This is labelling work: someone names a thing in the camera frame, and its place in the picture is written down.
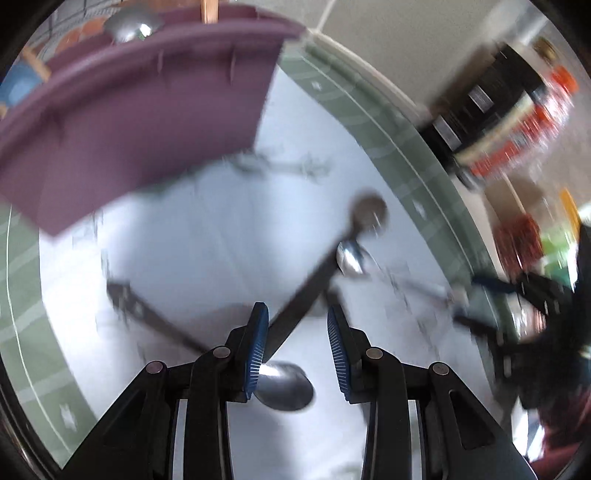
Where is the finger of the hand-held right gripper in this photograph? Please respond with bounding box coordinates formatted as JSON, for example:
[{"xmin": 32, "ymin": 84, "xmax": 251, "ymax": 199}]
[
  {"xmin": 471, "ymin": 274, "xmax": 532, "ymax": 302},
  {"xmin": 452, "ymin": 311, "xmax": 513, "ymax": 348}
]

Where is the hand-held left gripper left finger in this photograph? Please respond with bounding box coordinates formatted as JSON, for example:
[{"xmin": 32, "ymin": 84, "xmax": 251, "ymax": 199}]
[{"xmin": 60, "ymin": 302, "xmax": 270, "ymax": 480}]

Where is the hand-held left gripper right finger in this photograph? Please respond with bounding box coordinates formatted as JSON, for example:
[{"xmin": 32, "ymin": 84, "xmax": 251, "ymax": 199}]
[{"xmin": 326, "ymin": 304, "xmax": 539, "ymax": 480}]

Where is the large metal spoon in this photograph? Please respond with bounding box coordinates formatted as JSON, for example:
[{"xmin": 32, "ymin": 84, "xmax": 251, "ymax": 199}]
[{"xmin": 254, "ymin": 361, "xmax": 315, "ymax": 412}]

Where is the black handled round ladle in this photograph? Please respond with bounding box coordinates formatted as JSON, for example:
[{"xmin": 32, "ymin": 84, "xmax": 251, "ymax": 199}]
[{"xmin": 268, "ymin": 194, "xmax": 389, "ymax": 348}]

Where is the small metal spoon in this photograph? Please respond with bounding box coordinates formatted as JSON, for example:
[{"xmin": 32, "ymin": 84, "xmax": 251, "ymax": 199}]
[{"xmin": 336, "ymin": 240, "xmax": 467, "ymax": 306}]

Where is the purple utensil organizer box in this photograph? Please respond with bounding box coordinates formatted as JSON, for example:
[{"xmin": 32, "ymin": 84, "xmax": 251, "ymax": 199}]
[{"xmin": 0, "ymin": 0, "xmax": 308, "ymax": 238}]

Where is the metal bowl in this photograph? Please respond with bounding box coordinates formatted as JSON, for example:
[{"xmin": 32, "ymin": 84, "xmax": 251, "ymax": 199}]
[{"xmin": 102, "ymin": 6, "xmax": 165, "ymax": 45}]

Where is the blue wooden handled utensil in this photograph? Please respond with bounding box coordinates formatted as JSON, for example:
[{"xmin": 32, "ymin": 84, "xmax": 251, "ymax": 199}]
[{"xmin": 0, "ymin": 46, "xmax": 52, "ymax": 110}]

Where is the red bag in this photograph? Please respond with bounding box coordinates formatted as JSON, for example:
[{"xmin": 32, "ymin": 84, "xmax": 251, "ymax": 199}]
[{"xmin": 492, "ymin": 215, "xmax": 544, "ymax": 278}]

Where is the green container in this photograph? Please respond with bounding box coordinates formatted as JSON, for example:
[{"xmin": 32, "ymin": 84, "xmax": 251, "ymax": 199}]
[{"xmin": 540, "ymin": 228, "xmax": 581, "ymax": 283}]

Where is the yellow object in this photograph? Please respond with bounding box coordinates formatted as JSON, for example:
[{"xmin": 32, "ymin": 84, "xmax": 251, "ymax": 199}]
[{"xmin": 558, "ymin": 188, "xmax": 581, "ymax": 232}]

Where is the maroon clothing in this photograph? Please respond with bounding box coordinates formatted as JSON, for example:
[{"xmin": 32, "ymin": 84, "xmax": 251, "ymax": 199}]
[{"xmin": 526, "ymin": 397, "xmax": 591, "ymax": 463}]

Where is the red printed packet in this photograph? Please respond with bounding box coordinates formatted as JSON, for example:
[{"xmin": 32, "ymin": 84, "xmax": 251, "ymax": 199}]
[{"xmin": 455, "ymin": 65, "xmax": 580, "ymax": 185}]

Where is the dark shelf with packages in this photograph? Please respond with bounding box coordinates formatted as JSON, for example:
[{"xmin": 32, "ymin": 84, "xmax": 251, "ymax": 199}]
[{"xmin": 418, "ymin": 41, "xmax": 546, "ymax": 162}]

